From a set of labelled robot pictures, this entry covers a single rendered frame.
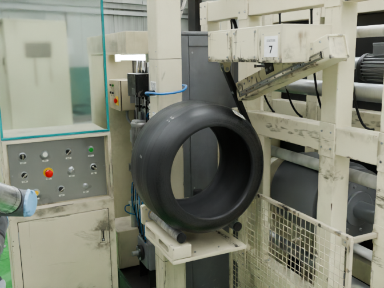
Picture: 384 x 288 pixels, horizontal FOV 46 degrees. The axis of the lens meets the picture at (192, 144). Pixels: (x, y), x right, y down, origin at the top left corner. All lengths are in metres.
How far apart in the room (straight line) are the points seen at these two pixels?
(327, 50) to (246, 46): 0.37
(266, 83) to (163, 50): 0.51
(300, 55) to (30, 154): 1.44
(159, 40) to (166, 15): 0.12
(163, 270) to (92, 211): 0.51
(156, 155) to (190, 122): 0.19
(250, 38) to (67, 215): 1.34
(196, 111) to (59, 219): 1.05
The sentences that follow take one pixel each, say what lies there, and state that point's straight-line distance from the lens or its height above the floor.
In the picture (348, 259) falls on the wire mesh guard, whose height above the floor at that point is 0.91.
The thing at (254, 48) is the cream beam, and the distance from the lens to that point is 1.93.
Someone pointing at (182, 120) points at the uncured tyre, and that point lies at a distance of 1.85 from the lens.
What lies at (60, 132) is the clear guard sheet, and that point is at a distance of 2.47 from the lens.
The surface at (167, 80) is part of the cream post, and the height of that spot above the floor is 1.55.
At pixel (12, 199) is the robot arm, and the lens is 1.53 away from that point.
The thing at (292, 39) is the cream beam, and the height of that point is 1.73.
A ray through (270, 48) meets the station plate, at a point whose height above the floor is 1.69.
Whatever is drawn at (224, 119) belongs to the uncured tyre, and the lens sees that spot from 1.92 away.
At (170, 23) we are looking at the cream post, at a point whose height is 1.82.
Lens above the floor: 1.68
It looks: 11 degrees down
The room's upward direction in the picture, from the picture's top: 1 degrees counter-clockwise
